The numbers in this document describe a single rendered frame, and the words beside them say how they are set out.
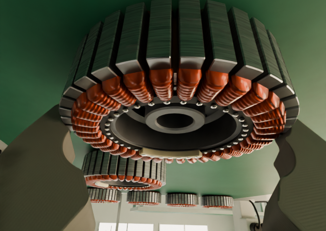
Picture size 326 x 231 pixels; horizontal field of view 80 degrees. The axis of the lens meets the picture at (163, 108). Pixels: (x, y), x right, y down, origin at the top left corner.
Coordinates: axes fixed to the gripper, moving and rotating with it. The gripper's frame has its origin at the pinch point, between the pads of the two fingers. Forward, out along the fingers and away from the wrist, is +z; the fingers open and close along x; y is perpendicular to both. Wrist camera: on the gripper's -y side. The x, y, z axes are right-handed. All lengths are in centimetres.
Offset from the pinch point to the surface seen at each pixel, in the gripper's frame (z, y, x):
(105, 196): 25, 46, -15
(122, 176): 4.4, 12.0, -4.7
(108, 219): 300, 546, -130
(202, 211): 158, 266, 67
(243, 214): 33, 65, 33
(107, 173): 4.5, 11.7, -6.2
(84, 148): 8.1, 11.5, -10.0
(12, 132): 5.6, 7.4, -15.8
